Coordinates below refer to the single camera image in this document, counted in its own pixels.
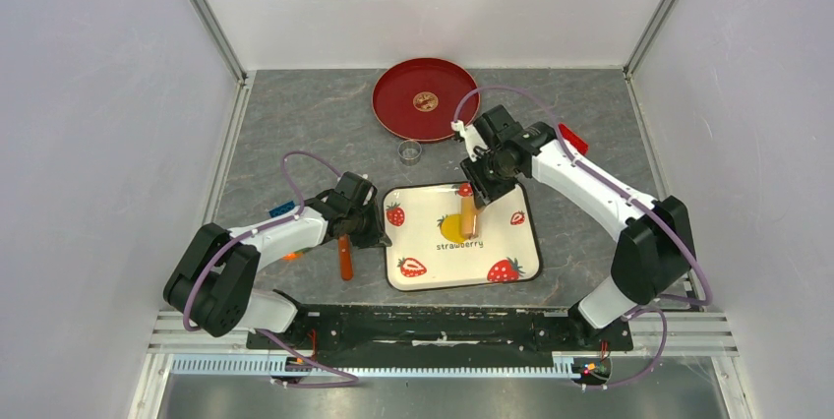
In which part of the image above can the purple cable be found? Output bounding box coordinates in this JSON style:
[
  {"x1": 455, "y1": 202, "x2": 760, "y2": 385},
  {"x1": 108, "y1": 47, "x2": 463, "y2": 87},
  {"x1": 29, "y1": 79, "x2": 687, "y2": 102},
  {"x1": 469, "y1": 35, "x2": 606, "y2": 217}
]
[
  {"x1": 181, "y1": 150, "x2": 361, "y2": 389},
  {"x1": 450, "y1": 85, "x2": 715, "y2": 391}
]

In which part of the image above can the round red tray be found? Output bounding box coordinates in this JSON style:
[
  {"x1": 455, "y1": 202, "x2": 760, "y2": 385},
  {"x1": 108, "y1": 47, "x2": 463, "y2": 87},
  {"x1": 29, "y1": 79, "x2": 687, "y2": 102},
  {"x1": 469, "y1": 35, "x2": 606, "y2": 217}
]
[{"x1": 372, "y1": 57, "x2": 480, "y2": 143}]

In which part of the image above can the round metal cookie cutter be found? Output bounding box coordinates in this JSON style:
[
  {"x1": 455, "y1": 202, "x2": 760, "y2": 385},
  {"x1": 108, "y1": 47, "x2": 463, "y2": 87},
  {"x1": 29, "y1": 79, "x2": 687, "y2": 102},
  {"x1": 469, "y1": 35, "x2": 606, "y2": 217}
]
[{"x1": 397, "y1": 140, "x2": 423, "y2": 166}]

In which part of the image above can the white strawberry tray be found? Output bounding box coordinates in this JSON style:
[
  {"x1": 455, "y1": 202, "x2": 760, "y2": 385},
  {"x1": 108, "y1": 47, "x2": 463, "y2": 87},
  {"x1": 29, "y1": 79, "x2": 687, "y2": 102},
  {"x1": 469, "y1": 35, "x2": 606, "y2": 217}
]
[{"x1": 383, "y1": 182, "x2": 543, "y2": 291}]

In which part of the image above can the red toy block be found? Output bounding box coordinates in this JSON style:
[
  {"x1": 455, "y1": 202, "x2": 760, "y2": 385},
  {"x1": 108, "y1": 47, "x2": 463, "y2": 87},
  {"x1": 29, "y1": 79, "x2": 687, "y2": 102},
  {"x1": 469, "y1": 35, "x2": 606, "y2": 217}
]
[{"x1": 558, "y1": 123, "x2": 589, "y2": 155}]

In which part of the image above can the yellow dough lump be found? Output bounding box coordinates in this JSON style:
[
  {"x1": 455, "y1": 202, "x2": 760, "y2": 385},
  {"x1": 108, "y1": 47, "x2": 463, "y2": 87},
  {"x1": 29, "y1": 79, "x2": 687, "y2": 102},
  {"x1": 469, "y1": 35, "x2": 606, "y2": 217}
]
[{"x1": 438, "y1": 213, "x2": 467, "y2": 244}]

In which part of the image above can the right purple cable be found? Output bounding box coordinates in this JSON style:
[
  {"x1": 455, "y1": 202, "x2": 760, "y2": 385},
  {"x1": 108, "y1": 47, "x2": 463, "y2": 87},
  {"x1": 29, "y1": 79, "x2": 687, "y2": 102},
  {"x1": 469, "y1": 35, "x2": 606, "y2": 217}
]
[{"x1": 450, "y1": 85, "x2": 715, "y2": 391}]

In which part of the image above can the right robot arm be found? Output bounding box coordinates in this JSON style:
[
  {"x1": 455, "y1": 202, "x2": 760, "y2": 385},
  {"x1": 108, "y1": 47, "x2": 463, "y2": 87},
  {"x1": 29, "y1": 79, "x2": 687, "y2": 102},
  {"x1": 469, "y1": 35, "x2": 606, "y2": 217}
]
[{"x1": 450, "y1": 106, "x2": 694, "y2": 348}]

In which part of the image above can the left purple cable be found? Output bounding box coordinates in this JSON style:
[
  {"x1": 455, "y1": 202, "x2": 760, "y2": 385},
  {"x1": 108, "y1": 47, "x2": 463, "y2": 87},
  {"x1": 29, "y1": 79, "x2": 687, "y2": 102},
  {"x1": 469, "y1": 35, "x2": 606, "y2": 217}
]
[{"x1": 181, "y1": 150, "x2": 361, "y2": 389}]

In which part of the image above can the blue toy brick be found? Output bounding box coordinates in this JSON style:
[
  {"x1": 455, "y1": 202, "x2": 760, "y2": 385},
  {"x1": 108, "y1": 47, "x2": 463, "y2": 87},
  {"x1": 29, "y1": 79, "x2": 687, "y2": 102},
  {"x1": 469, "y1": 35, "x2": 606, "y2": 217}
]
[{"x1": 268, "y1": 201, "x2": 296, "y2": 218}]

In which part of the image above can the metal spatula orange handle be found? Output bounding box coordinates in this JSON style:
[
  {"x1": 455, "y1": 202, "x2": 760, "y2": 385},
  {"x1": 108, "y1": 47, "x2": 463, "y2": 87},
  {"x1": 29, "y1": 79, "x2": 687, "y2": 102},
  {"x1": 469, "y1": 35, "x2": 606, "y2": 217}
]
[{"x1": 337, "y1": 235, "x2": 354, "y2": 281}]

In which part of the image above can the wooden roller with handle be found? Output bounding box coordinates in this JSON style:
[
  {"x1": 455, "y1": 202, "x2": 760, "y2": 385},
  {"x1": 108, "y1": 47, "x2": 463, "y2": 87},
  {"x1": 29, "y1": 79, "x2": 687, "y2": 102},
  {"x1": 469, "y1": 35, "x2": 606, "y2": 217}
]
[{"x1": 460, "y1": 196, "x2": 479, "y2": 240}]

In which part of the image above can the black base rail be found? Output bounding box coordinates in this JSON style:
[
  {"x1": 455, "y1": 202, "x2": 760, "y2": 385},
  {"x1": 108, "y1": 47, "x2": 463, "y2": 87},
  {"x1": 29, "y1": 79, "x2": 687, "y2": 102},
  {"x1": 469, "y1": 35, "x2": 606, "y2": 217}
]
[{"x1": 278, "y1": 304, "x2": 633, "y2": 368}]

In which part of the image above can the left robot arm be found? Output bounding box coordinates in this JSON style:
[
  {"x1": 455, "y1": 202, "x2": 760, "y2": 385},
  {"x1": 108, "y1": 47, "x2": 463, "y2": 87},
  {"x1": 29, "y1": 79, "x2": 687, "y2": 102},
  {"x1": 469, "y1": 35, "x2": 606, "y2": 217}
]
[{"x1": 162, "y1": 172, "x2": 390, "y2": 348}]

